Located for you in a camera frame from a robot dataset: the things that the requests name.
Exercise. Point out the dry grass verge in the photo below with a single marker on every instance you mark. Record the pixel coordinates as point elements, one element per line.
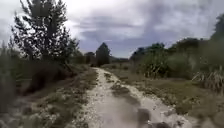
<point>173,93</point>

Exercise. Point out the white gravel track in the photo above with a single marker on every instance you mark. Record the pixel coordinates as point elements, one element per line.
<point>103,106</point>

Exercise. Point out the grass verge with stones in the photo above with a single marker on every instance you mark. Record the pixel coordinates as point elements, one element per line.
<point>53,100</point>

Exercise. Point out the pale grass clump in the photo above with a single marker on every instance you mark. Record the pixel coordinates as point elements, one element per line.
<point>210,80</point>

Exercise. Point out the tall conifer tree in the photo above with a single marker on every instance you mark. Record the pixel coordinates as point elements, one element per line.
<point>43,30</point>

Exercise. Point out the bank of green bushes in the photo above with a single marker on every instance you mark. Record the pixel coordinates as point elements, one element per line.
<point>180,56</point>

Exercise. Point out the dark low bushes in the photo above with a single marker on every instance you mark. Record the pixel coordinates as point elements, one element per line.
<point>40,76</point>

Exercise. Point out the small dark tree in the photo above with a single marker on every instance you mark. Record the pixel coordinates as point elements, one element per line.
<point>102,53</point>

